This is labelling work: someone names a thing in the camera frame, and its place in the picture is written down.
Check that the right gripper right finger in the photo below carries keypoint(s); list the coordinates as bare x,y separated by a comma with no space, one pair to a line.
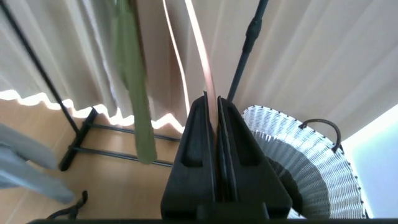
248,180

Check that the green long-sleeved shirt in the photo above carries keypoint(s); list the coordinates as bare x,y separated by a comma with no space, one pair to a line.
136,93

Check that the pale grey shorts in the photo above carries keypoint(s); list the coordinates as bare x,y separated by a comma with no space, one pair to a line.
25,161

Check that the white laundry basket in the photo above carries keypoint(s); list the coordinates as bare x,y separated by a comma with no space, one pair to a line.
311,155

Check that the pink clothes hanger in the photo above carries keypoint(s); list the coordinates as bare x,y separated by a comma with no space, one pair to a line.
205,62

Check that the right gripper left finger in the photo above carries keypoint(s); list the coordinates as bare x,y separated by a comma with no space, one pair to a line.
189,180

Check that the black clothes rack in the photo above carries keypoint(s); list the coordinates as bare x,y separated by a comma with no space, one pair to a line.
253,28

